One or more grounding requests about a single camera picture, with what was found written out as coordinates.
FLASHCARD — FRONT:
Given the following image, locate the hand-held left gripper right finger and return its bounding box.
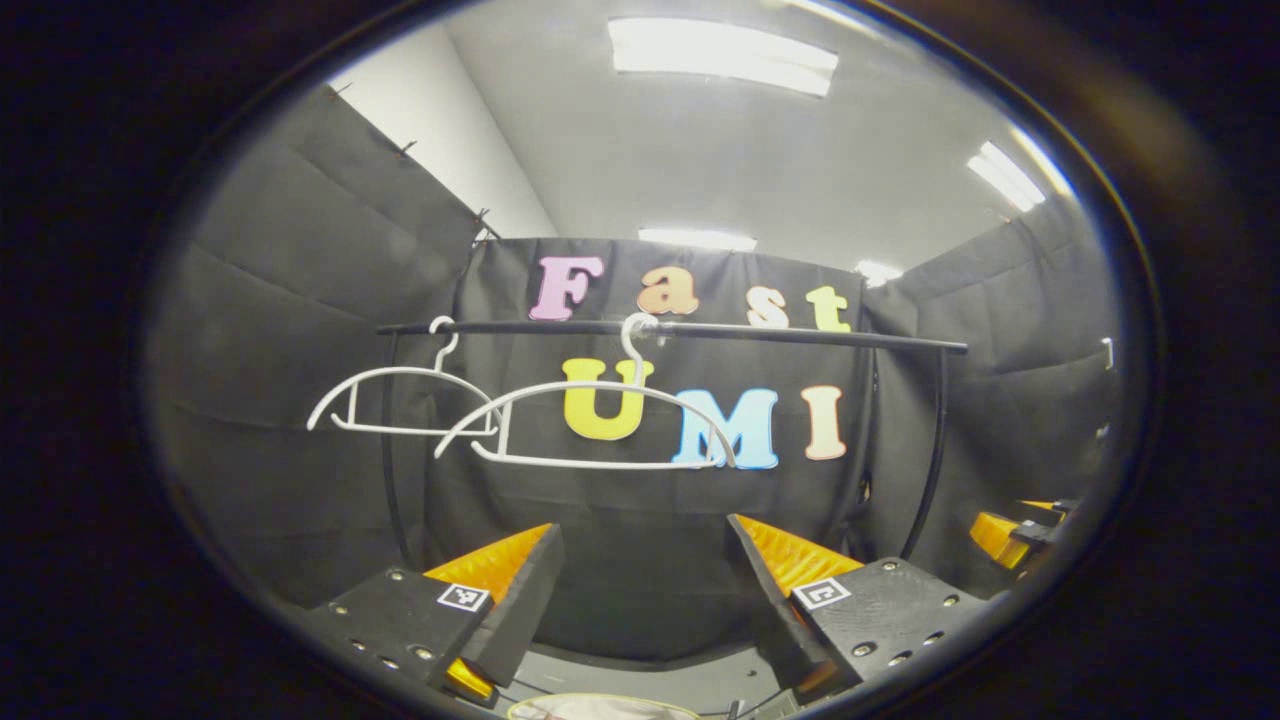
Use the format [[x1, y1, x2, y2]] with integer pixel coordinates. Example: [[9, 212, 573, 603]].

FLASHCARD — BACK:
[[725, 513, 991, 701]]

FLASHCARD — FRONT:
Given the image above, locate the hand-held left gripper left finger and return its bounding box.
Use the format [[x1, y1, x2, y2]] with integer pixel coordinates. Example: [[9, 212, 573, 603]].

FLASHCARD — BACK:
[[305, 522, 566, 701]]

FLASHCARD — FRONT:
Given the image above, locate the white plastic hanger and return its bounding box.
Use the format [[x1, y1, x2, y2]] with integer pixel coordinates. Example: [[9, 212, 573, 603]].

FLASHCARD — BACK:
[[433, 312, 739, 471], [307, 316, 504, 438]]

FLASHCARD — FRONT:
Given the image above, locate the black backdrop cloth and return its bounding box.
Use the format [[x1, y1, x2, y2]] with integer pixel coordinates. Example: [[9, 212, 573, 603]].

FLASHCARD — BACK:
[[145, 85, 1126, 661]]

